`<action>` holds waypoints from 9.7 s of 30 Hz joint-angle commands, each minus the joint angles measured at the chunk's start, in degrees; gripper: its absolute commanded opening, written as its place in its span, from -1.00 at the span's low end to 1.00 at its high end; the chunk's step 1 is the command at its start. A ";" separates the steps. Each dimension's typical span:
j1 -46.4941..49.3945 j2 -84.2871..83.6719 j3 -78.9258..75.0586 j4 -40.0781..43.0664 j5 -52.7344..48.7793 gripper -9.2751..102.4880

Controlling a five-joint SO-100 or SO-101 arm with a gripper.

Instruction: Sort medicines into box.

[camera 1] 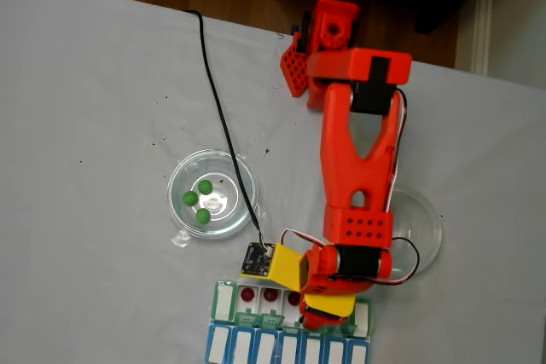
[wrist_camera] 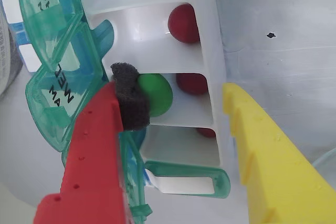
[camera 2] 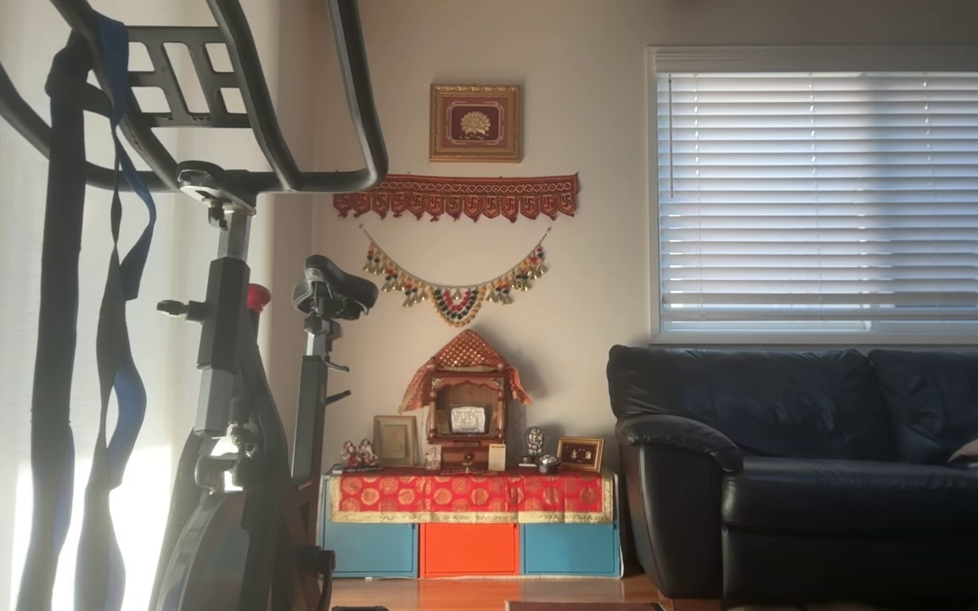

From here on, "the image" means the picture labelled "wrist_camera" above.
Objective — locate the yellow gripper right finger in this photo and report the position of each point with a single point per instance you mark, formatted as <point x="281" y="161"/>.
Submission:
<point x="275" y="176"/>

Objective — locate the green round pill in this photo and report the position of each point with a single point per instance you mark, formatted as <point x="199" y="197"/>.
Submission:
<point x="157" y="95"/>

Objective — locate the green weekly pill organizer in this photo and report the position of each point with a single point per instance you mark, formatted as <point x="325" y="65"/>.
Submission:
<point x="199" y="51"/>

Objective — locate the blue weekly pill organizer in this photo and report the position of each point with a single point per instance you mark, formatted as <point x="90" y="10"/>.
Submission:
<point x="22" y="35"/>

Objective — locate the red round pill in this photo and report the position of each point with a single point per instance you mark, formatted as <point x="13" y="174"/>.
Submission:
<point x="183" y="23"/>
<point x="207" y="132"/>
<point x="193" y="83"/>

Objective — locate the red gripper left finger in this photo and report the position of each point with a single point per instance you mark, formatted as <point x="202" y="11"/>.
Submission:
<point x="94" y="169"/>

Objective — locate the clear glass bowl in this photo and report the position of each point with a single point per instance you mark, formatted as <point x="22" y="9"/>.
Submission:
<point x="325" y="161"/>

